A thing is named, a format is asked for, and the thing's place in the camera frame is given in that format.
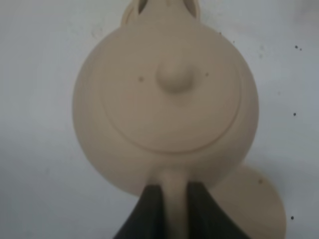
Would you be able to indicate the tan ceramic teapot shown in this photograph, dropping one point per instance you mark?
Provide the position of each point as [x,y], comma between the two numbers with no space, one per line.
[165,100]

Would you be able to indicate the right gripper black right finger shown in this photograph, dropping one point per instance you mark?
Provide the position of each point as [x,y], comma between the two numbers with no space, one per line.
[206,220]

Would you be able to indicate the tan teapot saucer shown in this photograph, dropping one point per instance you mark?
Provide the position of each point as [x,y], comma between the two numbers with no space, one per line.
[252,202]

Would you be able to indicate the right tan teacup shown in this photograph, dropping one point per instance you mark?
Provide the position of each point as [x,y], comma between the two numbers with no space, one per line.
[137,8]

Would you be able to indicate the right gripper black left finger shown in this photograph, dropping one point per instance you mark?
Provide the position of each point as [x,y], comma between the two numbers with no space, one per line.
[147,219]

